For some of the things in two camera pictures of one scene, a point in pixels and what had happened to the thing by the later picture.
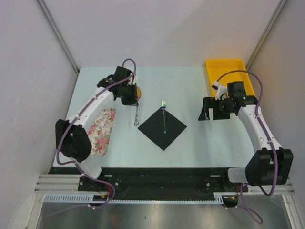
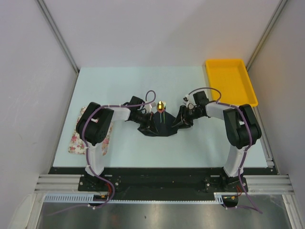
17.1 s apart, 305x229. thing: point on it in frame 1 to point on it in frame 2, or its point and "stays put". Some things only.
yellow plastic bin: [216, 67] stays put
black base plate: [167, 180] stays put
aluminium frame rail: [59, 183] stays put
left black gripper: [133, 101] to [149, 123]
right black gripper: [209, 102] to [184, 117]
